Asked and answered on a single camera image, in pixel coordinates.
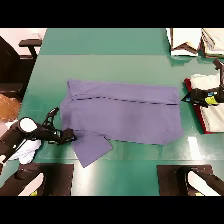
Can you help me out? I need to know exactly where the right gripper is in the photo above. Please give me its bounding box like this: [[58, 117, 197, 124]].
[[188, 87, 210, 106]]

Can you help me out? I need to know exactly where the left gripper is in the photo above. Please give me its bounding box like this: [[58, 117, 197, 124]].
[[58, 127, 78, 146]]

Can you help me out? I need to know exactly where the purple shirt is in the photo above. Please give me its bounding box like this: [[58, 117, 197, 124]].
[[59, 78, 185, 169]]

